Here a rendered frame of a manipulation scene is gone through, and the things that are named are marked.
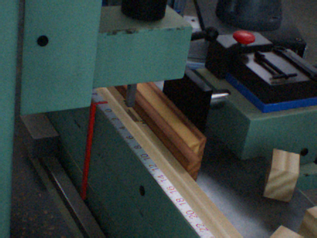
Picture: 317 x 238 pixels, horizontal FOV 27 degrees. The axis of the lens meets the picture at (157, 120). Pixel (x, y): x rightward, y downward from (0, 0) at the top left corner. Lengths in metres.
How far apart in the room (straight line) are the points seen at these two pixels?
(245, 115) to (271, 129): 0.04
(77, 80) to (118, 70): 0.07
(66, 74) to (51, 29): 0.05
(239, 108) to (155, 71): 0.13
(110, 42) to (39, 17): 0.11
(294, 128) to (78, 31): 0.35
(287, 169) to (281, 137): 0.10
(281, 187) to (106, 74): 0.24
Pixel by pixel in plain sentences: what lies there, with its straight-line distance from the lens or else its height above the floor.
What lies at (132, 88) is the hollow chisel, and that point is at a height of 0.98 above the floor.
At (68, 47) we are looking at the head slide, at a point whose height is 1.07.
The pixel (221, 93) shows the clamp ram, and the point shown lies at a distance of 0.86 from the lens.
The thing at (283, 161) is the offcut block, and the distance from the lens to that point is 0.79.
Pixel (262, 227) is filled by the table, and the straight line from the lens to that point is 0.75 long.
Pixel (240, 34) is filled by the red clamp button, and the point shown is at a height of 1.02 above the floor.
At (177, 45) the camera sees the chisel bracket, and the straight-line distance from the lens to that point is 0.76.
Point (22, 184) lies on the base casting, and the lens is 0.91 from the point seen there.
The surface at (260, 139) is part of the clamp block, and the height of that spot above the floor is 0.93.
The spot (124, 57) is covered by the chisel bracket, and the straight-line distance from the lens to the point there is 0.73.
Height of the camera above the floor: 1.36
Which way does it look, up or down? 31 degrees down
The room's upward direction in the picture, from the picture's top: 10 degrees clockwise
